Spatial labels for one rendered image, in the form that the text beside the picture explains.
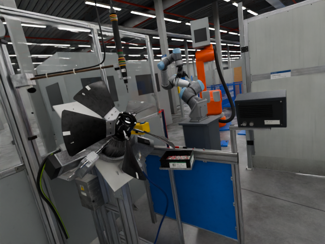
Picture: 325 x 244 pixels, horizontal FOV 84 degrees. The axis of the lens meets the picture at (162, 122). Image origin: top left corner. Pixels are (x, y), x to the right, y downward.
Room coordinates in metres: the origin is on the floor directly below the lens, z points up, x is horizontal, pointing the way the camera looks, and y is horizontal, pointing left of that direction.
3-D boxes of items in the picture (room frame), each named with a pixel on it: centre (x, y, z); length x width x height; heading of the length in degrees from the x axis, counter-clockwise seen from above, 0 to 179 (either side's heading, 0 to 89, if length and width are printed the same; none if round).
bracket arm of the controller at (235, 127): (1.10, -0.54, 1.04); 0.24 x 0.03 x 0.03; 55
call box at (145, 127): (1.64, 0.22, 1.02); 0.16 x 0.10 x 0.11; 55
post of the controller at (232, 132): (1.16, -0.45, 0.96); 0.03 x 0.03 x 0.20; 55
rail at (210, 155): (1.41, -0.10, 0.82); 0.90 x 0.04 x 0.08; 55
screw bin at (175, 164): (1.24, -0.07, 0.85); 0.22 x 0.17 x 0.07; 70
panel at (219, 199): (1.41, -0.10, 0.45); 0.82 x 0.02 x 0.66; 55
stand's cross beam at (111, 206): (1.19, 0.44, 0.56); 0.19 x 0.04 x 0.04; 55
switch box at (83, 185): (1.19, 0.59, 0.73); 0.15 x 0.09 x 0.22; 55
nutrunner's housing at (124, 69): (1.18, 0.19, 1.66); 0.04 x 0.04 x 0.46
